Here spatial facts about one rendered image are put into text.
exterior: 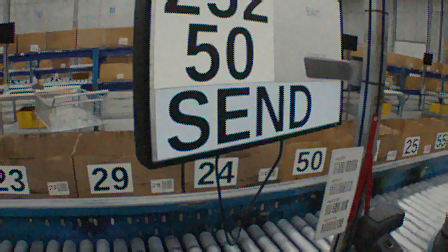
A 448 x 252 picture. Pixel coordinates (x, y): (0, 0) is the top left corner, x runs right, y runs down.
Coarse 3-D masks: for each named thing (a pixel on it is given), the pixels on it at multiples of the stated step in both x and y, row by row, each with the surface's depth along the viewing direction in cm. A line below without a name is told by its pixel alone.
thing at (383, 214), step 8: (376, 208) 62; (384, 208) 62; (392, 208) 61; (368, 216) 60; (376, 216) 60; (384, 216) 59; (392, 216) 59; (400, 216) 59; (360, 224) 61; (368, 224) 59; (376, 224) 57; (384, 224) 58; (392, 224) 58; (400, 224) 60; (360, 232) 61; (368, 232) 58; (376, 232) 57; (384, 232) 58; (368, 240) 58; (376, 240) 58; (368, 248) 61
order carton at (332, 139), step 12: (312, 132) 161; (324, 132) 158; (336, 132) 149; (288, 144) 123; (300, 144) 125; (312, 144) 127; (324, 144) 129; (336, 144) 131; (348, 144) 134; (288, 156) 124; (288, 168) 126; (324, 168) 133; (288, 180) 127
